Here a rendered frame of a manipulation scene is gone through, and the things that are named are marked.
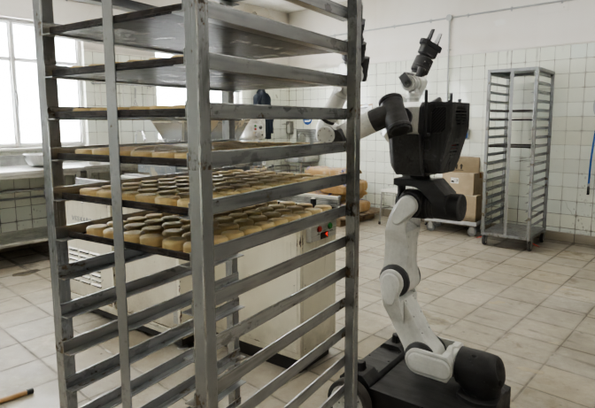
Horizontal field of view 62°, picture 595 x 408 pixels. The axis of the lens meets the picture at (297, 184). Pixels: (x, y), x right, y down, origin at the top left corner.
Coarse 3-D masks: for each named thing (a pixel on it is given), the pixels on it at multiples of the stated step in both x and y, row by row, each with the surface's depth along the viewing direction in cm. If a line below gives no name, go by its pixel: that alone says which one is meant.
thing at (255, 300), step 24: (288, 240) 251; (240, 264) 272; (264, 264) 262; (312, 264) 256; (264, 288) 264; (288, 288) 254; (240, 312) 276; (288, 312) 256; (312, 312) 259; (264, 336) 267; (312, 336) 261; (288, 360) 263
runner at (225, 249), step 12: (312, 216) 125; (324, 216) 131; (336, 216) 137; (276, 228) 112; (288, 228) 116; (300, 228) 121; (240, 240) 102; (252, 240) 105; (264, 240) 109; (216, 252) 96; (228, 252) 99
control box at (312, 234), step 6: (330, 222) 262; (312, 228) 249; (324, 228) 258; (330, 228) 263; (306, 234) 250; (312, 234) 249; (318, 234) 253; (324, 234) 258; (330, 234) 263; (306, 240) 250; (312, 240) 249; (318, 240) 254
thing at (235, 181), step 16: (176, 176) 138; (224, 176) 141; (240, 176) 138; (256, 176) 137; (272, 176) 139; (288, 176) 137; (304, 176) 140; (320, 176) 137; (80, 192) 112; (96, 192) 111; (128, 192) 106; (144, 192) 109; (160, 192) 106; (176, 192) 107; (224, 192) 106; (240, 192) 109
